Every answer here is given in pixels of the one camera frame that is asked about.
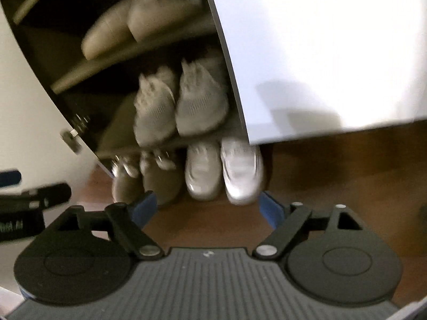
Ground brown fleece shoe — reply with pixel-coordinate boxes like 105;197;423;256
140;150;184;207
112;156;143;205

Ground dark shoe cabinet shelves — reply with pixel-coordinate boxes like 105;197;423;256
0;0;250;161

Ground white closed cabinet door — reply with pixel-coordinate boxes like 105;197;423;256
208;0;426;145

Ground white loafer front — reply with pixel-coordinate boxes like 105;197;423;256
185;142;223;201

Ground metal lower door hinge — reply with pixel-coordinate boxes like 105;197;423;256
60;114;90;155

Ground beige quilted slipper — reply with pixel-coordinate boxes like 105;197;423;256
127;0;202;42
81;0;134;60

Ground white sneaker coral lining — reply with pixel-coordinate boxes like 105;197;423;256
175;56;229;137

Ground white loafer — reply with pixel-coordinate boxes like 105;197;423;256
185;142;223;201
221;137;265;205

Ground beige quilted slipper front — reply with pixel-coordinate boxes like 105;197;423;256
81;0;134;60

